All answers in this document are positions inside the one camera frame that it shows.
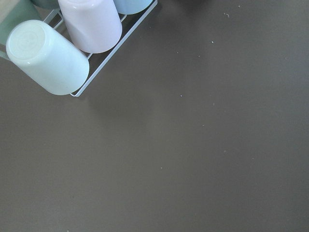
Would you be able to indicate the pink plastic cup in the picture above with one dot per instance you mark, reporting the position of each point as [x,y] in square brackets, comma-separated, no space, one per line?
[94,26]

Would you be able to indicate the light blue plastic cup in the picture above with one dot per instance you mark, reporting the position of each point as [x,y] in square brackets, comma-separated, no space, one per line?
[131,6]

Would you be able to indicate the mint green plastic cup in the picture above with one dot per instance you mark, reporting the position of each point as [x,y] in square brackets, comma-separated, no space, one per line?
[47,57]

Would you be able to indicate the grey green plastic cup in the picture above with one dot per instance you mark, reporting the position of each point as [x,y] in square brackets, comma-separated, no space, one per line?
[14,12]

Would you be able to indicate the white wire cup rack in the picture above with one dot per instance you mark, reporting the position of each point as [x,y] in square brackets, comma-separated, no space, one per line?
[97,61]

